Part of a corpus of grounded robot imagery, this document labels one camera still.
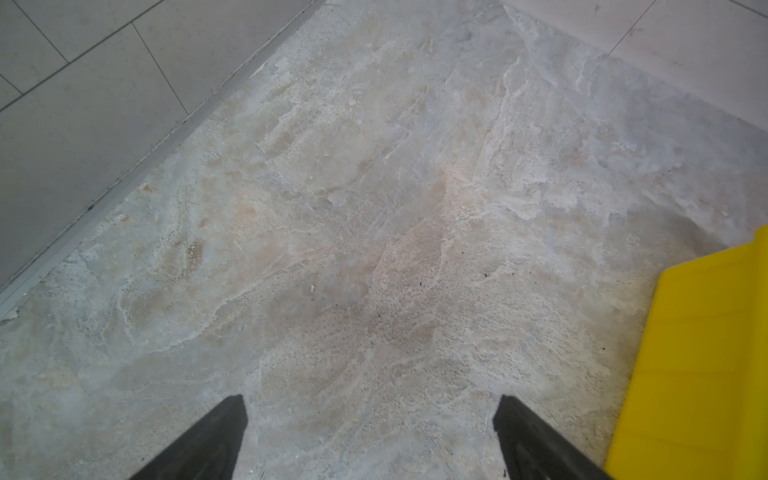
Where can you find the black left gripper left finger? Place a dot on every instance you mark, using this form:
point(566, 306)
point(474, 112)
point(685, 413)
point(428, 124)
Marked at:
point(207, 450)

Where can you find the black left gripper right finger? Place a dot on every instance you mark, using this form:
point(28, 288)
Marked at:
point(532, 449)

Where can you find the yellow plastic bin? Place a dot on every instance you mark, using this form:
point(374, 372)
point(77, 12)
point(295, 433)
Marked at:
point(696, 406)

